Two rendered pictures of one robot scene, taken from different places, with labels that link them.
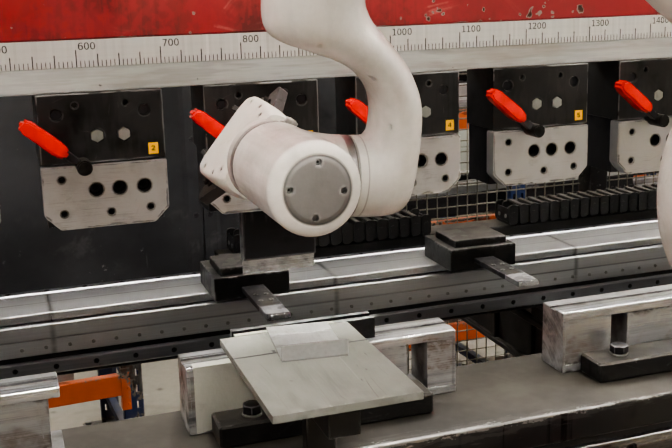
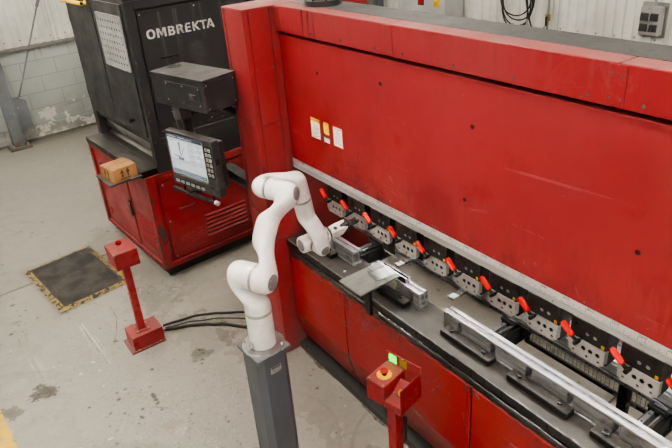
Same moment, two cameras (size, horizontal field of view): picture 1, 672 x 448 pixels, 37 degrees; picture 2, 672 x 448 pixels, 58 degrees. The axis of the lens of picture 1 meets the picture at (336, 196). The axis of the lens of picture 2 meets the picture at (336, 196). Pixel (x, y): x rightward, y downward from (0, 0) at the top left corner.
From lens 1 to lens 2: 2.86 m
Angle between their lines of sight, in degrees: 71
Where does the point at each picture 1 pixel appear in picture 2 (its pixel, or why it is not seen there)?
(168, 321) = not seen: hidden behind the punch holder
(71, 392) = not seen: hidden behind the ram
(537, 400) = (421, 324)
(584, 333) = (449, 320)
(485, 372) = (436, 312)
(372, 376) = (365, 287)
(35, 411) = (350, 254)
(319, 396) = (351, 283)
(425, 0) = (409, 210)
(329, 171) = (301, 243)
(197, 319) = not seen: hidden behind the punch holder
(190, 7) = (368, 190)
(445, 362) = (417, 301)
